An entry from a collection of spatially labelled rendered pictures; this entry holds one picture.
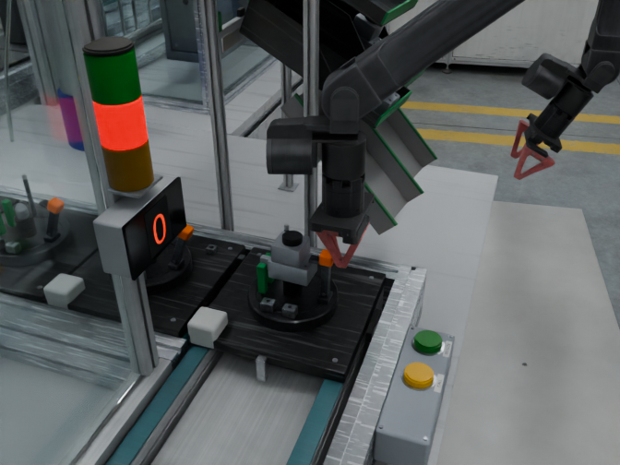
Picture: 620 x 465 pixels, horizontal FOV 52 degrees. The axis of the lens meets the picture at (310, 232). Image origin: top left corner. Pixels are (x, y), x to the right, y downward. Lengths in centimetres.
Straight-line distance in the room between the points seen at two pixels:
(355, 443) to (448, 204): 79
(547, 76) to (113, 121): 86
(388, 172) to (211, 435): 59
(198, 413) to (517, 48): 433
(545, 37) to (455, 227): 366
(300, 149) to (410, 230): 62
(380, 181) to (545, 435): 51
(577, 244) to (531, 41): 363
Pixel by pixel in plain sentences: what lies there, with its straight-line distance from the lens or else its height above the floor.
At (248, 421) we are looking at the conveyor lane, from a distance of 91.
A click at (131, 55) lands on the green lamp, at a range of 68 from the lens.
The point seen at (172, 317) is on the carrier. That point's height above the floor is 97.
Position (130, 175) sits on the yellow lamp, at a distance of 71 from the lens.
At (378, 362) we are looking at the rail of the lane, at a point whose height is 95.
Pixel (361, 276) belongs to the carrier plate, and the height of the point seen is 97.
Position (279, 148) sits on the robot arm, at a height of 126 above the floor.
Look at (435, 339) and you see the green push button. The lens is 95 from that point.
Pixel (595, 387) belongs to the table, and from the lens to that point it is 111.
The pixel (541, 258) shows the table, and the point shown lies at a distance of 136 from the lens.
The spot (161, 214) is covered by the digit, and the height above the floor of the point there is 122.
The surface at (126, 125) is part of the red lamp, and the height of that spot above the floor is 134.
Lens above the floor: 160
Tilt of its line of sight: 33 degrees down
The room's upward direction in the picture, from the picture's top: straight up
